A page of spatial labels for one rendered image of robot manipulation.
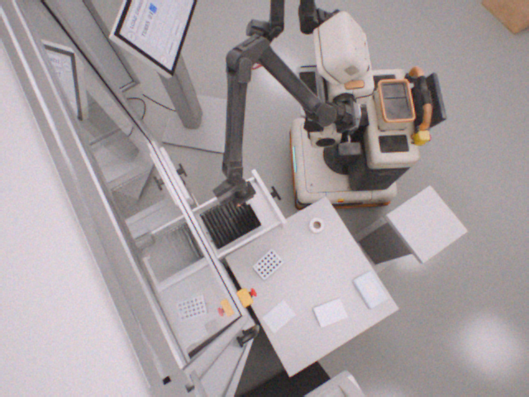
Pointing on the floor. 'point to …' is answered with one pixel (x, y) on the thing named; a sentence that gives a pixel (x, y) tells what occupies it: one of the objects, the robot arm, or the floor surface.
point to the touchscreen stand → (193, 115)
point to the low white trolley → (309, 284)
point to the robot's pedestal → (410, 231)
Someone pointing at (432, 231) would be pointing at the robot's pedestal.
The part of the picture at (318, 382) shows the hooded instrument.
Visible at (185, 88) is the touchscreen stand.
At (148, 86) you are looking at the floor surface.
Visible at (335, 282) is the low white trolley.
